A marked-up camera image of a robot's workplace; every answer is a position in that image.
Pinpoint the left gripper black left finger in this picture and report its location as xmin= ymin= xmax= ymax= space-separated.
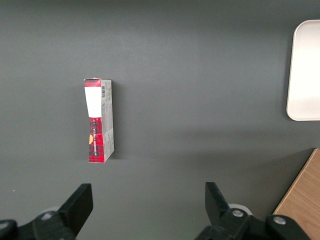
xmin=0 ymin=183 xmax=94 ymax=240

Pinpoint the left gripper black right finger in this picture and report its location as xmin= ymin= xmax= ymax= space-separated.
xmin=194 ymin=181 xmax=311 ymax=240

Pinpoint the beige plastic tray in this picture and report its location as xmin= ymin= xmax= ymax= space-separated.
xmin=286 ymin=19 xmax=320 ymax=122

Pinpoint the red plaid shortbread box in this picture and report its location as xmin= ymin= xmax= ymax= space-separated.
xmin=83 ymin=77 xmax=115 ymax=164

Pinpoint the wooden two-drawer cabinet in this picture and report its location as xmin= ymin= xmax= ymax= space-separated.
xmin=272 ymin=147 xmax=320 ymax=240

